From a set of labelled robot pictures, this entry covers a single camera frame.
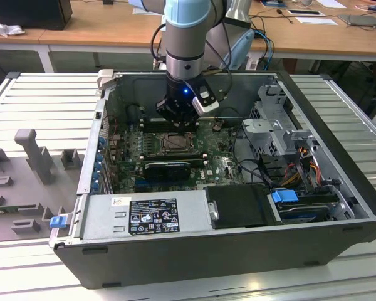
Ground CPU with silver top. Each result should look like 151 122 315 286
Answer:
167 136 191 151

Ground metal socket cover frame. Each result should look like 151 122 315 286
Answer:
160 133 199 153

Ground black RAM slot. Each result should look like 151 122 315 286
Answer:
143 116 170 125
141 156 207 162
143 125 176 134
140 152 207 159

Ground CPU socket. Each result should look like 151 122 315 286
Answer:
158 131 200 155

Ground black graphics card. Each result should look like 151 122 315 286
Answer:
143 161 192 182

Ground green motherboard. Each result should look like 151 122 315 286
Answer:
112 119 248 194

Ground grey case corner latch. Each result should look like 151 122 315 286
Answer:
96 68 115 92

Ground pale blue teach pendant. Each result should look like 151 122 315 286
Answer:
228 29 255 70

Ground perforated metal drive cage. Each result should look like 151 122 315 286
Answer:
240 83 322 157

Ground wooden desk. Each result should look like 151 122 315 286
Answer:
0 0 376 62

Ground black plastic shroud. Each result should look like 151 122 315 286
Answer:
203 184 278 230

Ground grey power supply unit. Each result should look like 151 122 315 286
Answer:
80 193 214 241

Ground blue disk carrier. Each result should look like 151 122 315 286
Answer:
270 189 298 208

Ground open black PC case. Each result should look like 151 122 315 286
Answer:
48 69 376 290

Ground flat phone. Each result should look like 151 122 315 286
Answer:
286 9 324 16

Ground blue plastic case latch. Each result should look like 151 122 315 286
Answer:
49 215 66 229

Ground white paper sheet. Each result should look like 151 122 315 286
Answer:
296 15 338 26

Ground hard disk drive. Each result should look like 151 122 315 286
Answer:
277 203 332 224

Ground grey parts rack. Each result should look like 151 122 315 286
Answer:
0 127 86 243

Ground black box on desk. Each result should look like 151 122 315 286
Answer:
0 0 73 31

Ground crumpled white paper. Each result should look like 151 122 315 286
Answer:
0 17 26 38

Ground dark grey notebook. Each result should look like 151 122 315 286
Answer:
338 14 376 29

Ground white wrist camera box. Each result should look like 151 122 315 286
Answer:
190 89 221 116

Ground black looped cable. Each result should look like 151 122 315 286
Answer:
233 125 272 189

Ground blue cable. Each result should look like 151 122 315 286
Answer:
253 29 275 60

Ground coloured power wire bundle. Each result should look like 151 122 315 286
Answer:
283 156 322 189

